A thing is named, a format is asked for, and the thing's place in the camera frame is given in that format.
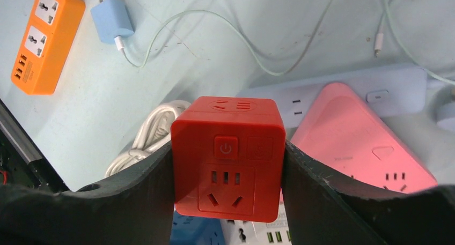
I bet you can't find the white coiled cable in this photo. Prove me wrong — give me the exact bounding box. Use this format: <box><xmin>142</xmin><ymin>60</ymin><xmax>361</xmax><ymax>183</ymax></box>
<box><xmin>104</xmin><ymin>100</ymin><xmax>192</xmax><ymax>179</ymax></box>

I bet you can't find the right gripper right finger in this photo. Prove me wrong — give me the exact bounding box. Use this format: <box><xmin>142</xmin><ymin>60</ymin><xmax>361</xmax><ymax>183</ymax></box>
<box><xmin>282</xmin><ymin>142</ymin><xmax>454</xmax><ymax>244</ymax></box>

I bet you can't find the light blue table mat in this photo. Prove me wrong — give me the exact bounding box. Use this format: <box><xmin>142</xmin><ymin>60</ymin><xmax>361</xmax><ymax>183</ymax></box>
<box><xmin>0</xmin><ymin>0</ymin><xmax>455</xmax><ymax>192</ymax></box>

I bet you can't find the white power strip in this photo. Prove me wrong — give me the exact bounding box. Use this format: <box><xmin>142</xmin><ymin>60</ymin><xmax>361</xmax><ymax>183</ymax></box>
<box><xmin>221</xmin><ymin>202</ymin><xmax>292</xmax><ymax>244</ymax></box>

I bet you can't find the small light blue charger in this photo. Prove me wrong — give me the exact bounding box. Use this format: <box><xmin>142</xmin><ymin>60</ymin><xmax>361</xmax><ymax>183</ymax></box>
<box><xmin>90</xmin><ymin>0</ymin><xmax>134</xmax><ymax>52</ymax></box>

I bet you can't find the orange power strip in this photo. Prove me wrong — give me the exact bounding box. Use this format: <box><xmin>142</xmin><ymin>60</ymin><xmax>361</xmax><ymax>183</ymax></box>
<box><xmin>11</xmin><ymin>0</ymin><xmax>85</xmax><ymax>95</ymax></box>

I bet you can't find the light blue power strip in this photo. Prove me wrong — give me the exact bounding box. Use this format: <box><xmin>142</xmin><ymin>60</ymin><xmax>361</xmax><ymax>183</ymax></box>
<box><xmin>237</xmin><ymin>64</ymin><xmax>427</xmax><ymax>128</ymax></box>

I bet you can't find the dark blue cube socket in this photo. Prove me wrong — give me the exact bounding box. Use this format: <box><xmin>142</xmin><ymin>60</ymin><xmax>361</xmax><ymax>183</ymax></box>
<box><xmin>169</xmin><ymin>211</ymin><xmax>226</xmax><ymax>245</ymax></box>

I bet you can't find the red cube socket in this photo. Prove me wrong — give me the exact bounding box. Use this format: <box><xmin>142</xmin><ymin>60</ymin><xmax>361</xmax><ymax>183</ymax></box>
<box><xmin>171</xmin><ymin>96</ymin><xmax>286</xmax><ymax>222</ymax></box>

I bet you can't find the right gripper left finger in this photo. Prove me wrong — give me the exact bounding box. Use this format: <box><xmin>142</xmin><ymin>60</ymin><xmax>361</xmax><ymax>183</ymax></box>
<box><xmin>1</xmin><ymin>144</ymin><xmax>174</xmax><ymax>244</ymax></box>

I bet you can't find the pink triangular power strip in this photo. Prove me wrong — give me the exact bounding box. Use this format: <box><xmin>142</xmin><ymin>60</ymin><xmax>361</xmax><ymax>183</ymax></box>
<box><xmin>290</xmin><ymin>82</ymin><xmax>438</xmax><ymax>194</ymax></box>

